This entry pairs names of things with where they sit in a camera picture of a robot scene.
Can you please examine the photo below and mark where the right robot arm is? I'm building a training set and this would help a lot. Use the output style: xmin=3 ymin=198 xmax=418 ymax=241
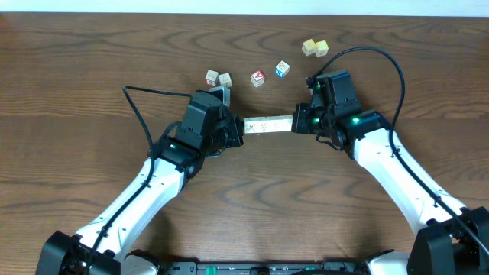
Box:
xmin=292 ymin=103 xmax=488 ymax=274

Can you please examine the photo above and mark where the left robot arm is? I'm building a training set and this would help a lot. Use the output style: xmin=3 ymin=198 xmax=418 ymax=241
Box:
xmin=36 ymin=115 xmax=244 ymax=275

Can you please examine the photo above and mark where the wooden block green edge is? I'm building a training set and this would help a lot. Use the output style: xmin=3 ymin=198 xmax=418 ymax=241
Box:
xmin=257 ymin=117 xmax=269 ymax=133

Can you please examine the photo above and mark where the yellow wooden block left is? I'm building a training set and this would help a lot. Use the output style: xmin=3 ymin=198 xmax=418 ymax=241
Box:
xmin=301 ymin=39 xmax=316 ymax=56

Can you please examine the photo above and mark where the red letter A block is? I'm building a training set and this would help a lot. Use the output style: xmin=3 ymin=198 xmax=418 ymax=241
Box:
xmin=251 ymin=70 xmax=266 ymax=87

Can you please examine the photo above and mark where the plain wooden block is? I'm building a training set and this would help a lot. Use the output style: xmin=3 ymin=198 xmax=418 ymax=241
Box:
xmin=280 ymin=115 xmax=293 ymax=131
xmin=218 ymin=73 xmax=232 ymax=88
xmin=244 ymin=118 xmax=257 ymax=134
xmin=267 ymin=116 xmax=282 ymax=132

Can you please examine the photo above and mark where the blue sided wooden block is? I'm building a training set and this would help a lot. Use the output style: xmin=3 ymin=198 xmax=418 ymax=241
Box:
xmin=275 ymin=60 xmax=290 ymax=79

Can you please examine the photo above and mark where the yellow wooden block right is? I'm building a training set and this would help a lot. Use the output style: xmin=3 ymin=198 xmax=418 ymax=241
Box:
xmin=315 ymin=40 xmax=329 ymax=57

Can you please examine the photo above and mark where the red sided wooden block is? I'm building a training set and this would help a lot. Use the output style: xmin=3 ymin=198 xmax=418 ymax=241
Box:
xmin=205 ymin=70 xmax=219 ymax=86

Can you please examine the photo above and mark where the yellow wooden block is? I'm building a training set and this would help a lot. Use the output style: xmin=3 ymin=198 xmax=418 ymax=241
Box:
xmin=301 ymin=39 xmax=316 ymax=56
xmin=315 ymin=40 xmax=329 ymax=57

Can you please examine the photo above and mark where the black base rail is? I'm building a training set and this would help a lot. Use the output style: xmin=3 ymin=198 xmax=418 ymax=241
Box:
xmin=129 ymin=250 xmax=394 ymax=275

